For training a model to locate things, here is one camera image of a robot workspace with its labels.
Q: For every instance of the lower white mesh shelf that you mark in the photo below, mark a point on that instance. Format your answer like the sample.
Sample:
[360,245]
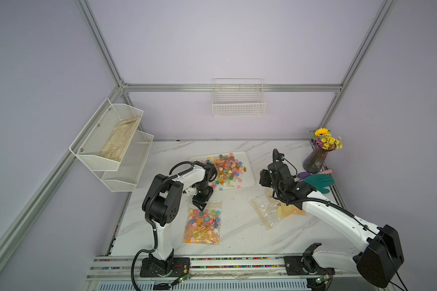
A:
[126,178]

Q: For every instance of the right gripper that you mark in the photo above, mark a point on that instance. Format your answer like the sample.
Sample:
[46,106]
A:
[264,176]

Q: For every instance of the white plastic tray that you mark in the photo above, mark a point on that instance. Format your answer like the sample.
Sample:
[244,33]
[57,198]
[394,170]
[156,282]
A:
[249,180]

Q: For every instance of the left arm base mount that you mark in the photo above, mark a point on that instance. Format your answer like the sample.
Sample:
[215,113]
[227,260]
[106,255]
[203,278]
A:
[171,267]

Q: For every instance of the upper white mesh shelf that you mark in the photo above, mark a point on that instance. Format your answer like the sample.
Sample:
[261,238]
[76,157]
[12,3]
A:
[103,143]

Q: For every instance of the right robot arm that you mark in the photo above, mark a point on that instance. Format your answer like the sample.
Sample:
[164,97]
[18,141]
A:
[377,254]

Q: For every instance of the large ziploc bag of candies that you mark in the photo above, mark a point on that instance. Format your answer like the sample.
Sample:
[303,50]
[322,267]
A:
[204,226]

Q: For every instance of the small ziploc bag of candies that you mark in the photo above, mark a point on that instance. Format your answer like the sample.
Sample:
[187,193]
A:
[284,211]

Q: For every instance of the yellow flower bouquet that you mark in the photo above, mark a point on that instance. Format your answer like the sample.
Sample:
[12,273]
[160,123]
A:
[323,139]

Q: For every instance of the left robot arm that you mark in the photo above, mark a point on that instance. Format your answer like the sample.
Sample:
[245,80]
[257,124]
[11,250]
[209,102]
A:
[162,202]

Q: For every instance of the beige cloth glove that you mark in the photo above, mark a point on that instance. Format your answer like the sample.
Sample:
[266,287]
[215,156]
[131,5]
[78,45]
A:
[117,144]

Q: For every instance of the white mesh shelf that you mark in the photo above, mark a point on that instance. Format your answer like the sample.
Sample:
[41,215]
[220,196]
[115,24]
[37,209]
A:
[103,143]
[126,178]

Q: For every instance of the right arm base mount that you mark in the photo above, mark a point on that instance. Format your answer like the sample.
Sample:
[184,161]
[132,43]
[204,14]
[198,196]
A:
[305,264]

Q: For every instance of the white wire wall basket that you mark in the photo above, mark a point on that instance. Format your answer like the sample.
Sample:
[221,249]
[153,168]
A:
[238,97]

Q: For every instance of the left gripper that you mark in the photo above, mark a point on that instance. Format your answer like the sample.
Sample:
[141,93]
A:
[198,202]

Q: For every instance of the poured candies pile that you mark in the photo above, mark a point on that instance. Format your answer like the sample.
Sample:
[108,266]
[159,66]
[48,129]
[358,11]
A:
[231,172]

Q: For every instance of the dark glass vase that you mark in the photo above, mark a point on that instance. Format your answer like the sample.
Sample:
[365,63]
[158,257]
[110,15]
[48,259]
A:
[315,161]

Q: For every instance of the purple pink object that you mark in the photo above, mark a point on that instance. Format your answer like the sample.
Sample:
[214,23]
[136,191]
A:
[304,175]

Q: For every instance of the green rubber glove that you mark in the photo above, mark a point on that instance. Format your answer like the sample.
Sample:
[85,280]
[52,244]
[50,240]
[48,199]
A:
[321,182]

